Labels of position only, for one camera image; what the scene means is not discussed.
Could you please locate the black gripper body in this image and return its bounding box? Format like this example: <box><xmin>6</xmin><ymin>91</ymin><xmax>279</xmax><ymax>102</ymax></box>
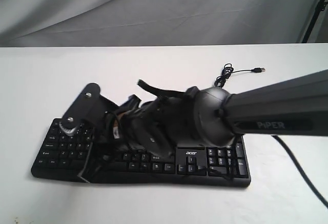
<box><xmin>99</xmin><ymin>100</ymin><xmax>195</xmax><ymax>158</ymax></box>

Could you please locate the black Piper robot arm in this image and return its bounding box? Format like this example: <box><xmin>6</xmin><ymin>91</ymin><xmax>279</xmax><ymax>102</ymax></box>
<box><xmin>73</xmin><ymin>71</ymin><xmax>327</xmax><ymax>182</ymax></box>

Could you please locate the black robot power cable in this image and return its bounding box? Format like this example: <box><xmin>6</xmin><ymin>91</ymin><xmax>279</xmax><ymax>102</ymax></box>
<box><xmin>271</xmin><ymin>135</ymin><xmax>328</xmax><ymax>209</ymax></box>

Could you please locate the black Acer keyboard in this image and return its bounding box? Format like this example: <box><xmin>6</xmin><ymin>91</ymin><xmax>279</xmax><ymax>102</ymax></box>
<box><xmin>31</xmin><ymin>118</ymin><xmax>251</xmax><ymax>188</ymax></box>

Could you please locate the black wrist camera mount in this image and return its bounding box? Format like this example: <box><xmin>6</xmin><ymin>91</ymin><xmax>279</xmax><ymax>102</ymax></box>
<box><xmin>59</xmin><ymin>83</ymin><xmax>118</xmax><ymax>136</ymax></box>

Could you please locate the grey backdrop cloth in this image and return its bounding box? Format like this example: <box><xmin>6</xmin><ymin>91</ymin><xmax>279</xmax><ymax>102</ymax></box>
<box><xmin>1</xmin><ymin>0</ymin><xmax>318</xmax><ymax>47</ymax></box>

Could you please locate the black tripod stand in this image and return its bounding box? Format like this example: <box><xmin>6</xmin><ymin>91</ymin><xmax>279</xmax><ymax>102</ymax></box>
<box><xmin>299</xmin><ymin>0</ymin><xmax>327</xmax><ymax>44</ymax></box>

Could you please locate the black USB cable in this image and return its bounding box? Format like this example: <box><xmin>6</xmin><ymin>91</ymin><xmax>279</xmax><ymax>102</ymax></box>
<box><xmin>212</xmin><ymin>63</ymin><xmax>267</xmax><ymax>89</ymax></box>

